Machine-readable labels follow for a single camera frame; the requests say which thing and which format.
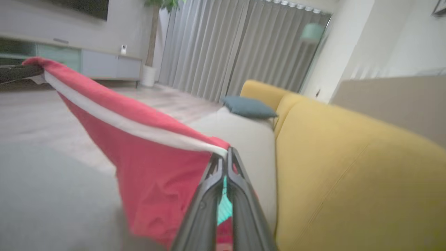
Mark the yellow sofa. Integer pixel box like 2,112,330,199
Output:
239,79,446,251

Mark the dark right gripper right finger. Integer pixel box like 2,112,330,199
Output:
226,146,278,251

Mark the red shorts white trim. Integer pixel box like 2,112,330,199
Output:
22,56,259,251

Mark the green indoor tree plant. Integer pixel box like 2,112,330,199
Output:
144,0,186,67

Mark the black wall television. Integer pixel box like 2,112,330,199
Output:
48,0,109,21

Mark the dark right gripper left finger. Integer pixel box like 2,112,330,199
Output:
170,153,226,251

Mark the grey low tv cabinet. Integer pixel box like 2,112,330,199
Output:
0,33,143,88

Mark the beige low partition panel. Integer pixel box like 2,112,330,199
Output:
329,75,446,150

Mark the white plant pot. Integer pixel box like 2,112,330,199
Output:
140,65,157,88

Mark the blue throw cushion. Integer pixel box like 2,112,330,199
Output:
221,96,279,119

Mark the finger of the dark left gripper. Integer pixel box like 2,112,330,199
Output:
0,64,45,85

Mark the grey fabric sofa seat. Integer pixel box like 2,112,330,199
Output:
0,106,279,251

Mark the grey pleated curtain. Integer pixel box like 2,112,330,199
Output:
158,0,332,104

